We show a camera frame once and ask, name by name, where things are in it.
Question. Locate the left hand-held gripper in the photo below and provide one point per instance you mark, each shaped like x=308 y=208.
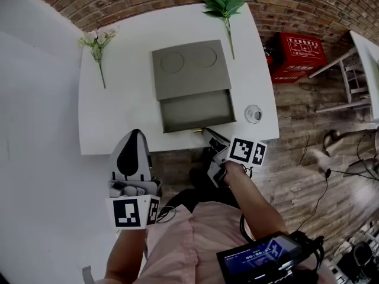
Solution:
x=127 y=213

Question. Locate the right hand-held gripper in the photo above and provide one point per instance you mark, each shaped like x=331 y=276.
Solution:
x=241 y=149

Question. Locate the person's right forearm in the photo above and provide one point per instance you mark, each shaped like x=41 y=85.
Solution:
x=254 y=206

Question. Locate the person's left forearm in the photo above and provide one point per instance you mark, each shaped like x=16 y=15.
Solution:
x=124 y=256

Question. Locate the grey drawer box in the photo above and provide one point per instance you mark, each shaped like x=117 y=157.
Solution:
x=189 y=72

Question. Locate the small round white dish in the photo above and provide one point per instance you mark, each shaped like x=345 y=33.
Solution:
x=253 y=114

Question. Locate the person's black trousers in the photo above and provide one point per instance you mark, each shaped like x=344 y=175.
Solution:
x=201 y=191

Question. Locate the white desk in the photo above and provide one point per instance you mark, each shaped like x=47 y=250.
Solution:
x=124 y=114

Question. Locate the person's pink shirt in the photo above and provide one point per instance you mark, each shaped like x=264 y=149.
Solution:
x=183 y=247

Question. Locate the red fire extinguisher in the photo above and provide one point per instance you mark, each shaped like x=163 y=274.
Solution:
x=269 y=60

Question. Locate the red fire extinguisher cabinet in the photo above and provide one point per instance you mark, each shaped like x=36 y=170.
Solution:
x=299 y=58

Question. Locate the white artificial flower sprig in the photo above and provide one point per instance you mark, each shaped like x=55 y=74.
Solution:
x=96 y=40

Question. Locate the green artificial leaf sprig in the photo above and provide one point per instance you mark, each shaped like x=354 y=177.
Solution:
x=223 y=3

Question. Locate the black chair base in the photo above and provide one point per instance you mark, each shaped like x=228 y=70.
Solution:
x=359 y=167

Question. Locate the white folding table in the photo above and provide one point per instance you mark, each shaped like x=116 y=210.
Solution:
x=367 y=64

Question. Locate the black rolling chair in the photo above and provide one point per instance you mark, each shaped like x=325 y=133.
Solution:
x=358 y=259

